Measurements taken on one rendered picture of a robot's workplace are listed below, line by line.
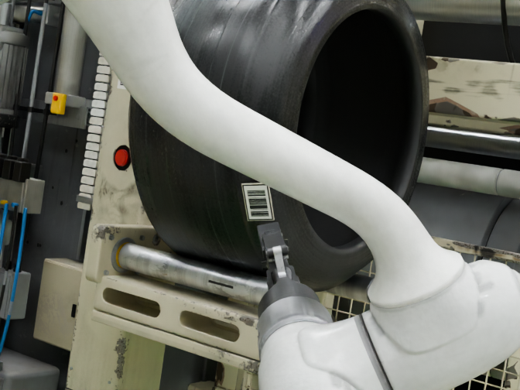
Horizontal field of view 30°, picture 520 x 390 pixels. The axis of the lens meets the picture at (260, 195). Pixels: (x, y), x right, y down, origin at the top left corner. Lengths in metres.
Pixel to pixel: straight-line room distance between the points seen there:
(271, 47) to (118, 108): 0.48
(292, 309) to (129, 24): 0.37
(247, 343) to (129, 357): 0.38
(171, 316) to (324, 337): 0.59
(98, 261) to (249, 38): 0.48
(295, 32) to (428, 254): 0.54
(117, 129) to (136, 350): 0.40
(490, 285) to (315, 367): 0.19
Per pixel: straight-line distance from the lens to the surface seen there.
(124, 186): 1.76
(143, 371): 1.83
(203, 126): 0.90
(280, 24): 1.40
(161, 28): 0.89
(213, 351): 1.50
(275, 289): 1.13
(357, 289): 1.70
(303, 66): 1.41
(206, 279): 1.53
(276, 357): 1.01
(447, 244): 1.85
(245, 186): 1.38
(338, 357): 0.97
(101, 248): 1.64
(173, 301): 1.55
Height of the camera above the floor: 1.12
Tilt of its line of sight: 3 degrees down
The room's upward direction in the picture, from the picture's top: 9 degrees clockwise
